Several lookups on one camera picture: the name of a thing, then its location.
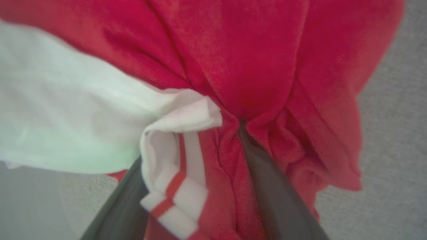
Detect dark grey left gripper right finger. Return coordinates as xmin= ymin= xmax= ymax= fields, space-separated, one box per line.
xmin=238 ymin=121 xmax=331 ymax=240

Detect red and white basketball jersey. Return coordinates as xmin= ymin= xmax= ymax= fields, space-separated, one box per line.
xmin=0 ymin=0 xmax=405 ymax=240

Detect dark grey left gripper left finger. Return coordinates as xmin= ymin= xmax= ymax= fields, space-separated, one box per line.
xmin=79 ymin=155 xmax=149 ymax=240

